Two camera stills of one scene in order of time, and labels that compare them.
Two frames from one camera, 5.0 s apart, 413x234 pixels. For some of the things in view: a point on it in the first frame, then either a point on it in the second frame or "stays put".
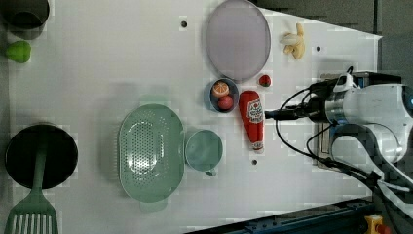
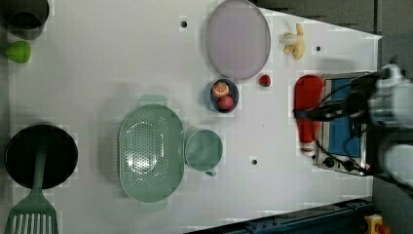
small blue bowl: x=223 y=96 stays put
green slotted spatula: x=34 y=214 stays put
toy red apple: x=225 y=102 stays put
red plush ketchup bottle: x=251 y=107 → x=309 y=93
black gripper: x=313 y=106 → x=353 y=98
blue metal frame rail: x=343 y=217 stays put
